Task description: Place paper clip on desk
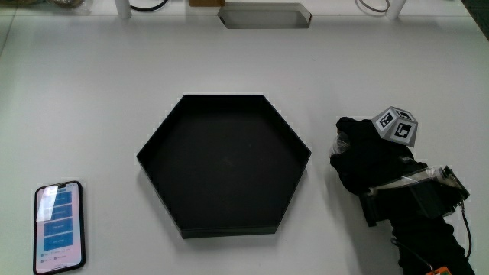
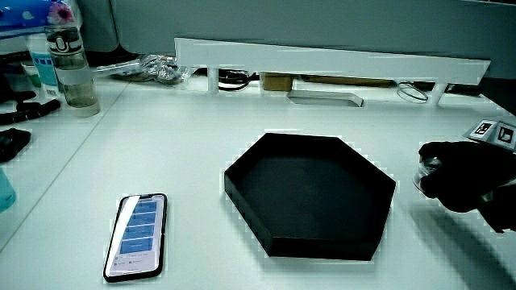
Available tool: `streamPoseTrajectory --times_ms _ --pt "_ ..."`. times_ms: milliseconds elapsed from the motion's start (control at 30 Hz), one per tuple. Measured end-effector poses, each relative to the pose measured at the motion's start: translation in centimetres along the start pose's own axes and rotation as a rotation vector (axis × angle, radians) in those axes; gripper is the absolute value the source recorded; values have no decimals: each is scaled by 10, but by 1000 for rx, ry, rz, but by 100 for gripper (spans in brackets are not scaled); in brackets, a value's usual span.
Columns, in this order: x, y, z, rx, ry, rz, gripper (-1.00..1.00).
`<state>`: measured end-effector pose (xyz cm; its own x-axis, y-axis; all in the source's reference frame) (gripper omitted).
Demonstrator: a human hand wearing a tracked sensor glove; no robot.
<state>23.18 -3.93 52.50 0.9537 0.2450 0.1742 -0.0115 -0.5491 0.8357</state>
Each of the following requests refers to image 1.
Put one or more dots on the black smartphone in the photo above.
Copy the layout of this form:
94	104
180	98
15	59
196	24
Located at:
59	227

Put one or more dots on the brown wooden block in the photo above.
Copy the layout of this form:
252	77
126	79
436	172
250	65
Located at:
206	2

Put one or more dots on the white desk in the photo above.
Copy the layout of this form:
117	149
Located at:
95	114

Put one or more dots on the orange connector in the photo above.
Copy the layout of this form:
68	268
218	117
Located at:
438	271

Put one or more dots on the clear plastic bag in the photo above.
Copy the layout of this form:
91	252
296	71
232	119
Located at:
70	4

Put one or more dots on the black hexagonal tray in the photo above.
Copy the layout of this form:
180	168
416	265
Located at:
225	168

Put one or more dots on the white stand post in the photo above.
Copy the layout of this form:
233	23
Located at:
395	8
123	8

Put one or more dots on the grey rectangular box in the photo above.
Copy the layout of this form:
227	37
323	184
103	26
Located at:
263	17

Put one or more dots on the person's right forearm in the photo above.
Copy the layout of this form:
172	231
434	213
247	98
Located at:
428	244

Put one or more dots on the person's right hand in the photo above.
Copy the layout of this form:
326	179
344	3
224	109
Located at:
366	160

